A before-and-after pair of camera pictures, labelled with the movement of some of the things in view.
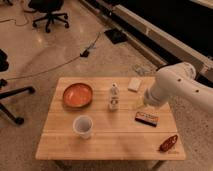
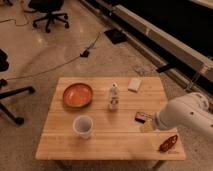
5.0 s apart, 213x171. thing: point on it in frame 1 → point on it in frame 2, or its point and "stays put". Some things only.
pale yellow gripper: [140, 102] → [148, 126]
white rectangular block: [134, 84] stays put
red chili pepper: [168, 143] stays put
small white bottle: [114, 105] stays put
